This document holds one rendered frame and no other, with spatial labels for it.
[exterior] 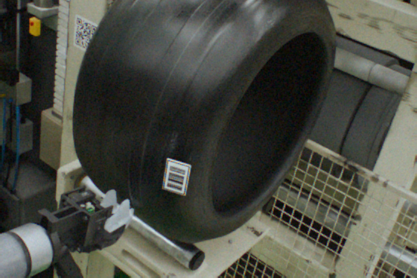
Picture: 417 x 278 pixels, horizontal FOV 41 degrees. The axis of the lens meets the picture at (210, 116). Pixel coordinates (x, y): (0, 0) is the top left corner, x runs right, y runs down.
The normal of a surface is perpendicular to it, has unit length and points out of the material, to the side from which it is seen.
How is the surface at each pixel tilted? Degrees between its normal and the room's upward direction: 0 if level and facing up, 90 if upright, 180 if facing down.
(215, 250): 0
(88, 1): 90
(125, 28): 52
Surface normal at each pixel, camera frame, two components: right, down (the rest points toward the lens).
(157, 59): -0.40, -0.23
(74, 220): 0.78, 0.42
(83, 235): -0.58, 0.18
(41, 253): 0.80, -0.06
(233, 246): 0.18, -0.86
